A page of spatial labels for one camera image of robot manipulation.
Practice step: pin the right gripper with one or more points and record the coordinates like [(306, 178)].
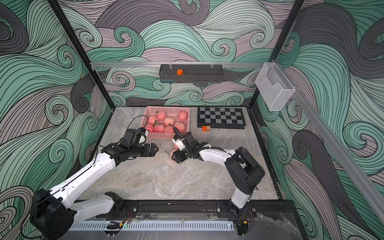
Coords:
[(180, 155)]

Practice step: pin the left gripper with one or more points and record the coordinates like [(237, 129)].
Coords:
[(152, 152)]

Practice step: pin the peach with leaf front-left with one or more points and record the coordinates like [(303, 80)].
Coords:
[(150, 128)]

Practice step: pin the peach front bottom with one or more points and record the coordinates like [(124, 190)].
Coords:
[(159, 128)]

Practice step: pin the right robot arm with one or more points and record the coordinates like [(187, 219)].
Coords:
[(244, 170)]

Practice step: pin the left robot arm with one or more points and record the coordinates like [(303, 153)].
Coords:
[(53, 212)]

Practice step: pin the black grey chessboard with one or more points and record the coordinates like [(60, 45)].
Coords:
[(221, 118)]

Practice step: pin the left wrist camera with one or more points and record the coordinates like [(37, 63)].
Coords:
[(136, 137)]

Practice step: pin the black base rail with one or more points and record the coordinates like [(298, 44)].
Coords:
[(204, 206)]

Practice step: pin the black wall tray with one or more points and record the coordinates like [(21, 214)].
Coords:
[(195, 74)]

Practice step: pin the white slotted cable duct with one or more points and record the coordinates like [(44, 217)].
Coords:
[(183, 225)]

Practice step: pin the clear acrylic wall box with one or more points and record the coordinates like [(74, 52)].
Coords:
[(274, 86)]

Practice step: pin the aluminium rail right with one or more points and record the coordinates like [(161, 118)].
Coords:
[(362, 181)]

